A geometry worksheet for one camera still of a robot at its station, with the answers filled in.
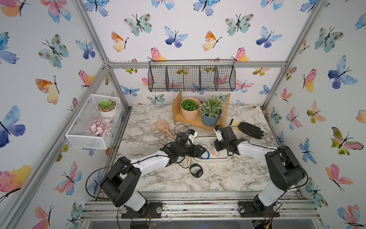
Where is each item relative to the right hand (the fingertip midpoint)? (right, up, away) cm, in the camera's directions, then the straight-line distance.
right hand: (218, 140), depth 95 cm
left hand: (-11, -3, -12) cm, 17 cm away
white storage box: (-10, -1, +4) cm, 11 cm away
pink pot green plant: (-18, +22, 0) cm, 28 cm away
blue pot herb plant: (-5, +20, -6) cm, 22 cm away
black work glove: (+23, +7, +10) cm, 26 cm away
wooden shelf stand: (-28, +16, +9) cm, 33 cm away
